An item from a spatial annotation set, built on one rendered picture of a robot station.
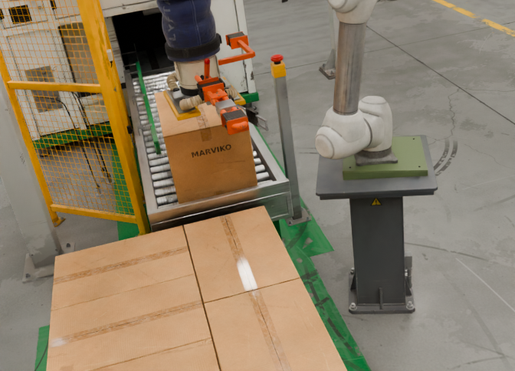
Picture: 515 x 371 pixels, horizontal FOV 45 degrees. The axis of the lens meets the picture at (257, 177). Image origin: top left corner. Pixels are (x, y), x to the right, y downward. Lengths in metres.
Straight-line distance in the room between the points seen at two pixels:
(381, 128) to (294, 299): 0.81
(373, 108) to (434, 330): 1.08
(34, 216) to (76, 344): 1.45
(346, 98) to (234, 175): 0.80
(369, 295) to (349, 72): 1.18
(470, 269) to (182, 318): 1.63
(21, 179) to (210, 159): 1.20
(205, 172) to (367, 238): 0.82
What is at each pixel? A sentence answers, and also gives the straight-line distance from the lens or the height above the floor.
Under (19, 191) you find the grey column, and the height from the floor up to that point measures 0.54.
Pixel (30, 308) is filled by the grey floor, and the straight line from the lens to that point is 3.74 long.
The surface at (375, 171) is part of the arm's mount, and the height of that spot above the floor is 0.79.
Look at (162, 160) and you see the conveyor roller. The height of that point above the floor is 0.54.
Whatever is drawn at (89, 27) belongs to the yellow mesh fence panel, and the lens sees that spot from 3.46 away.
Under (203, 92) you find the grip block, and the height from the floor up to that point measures 1.28.
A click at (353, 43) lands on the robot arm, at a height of 1.37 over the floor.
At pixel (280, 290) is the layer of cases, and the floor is 0.54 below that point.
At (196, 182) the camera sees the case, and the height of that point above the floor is 0.68.
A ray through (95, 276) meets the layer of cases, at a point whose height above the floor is 0.54.
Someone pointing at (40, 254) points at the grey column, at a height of 0.10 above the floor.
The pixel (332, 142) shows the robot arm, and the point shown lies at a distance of 2.53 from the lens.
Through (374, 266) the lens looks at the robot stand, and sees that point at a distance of 3.04.
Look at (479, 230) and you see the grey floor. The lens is 3.74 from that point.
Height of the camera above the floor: 2.12
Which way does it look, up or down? 29 degrees down
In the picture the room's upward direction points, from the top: 9 degrees counter-clockwise
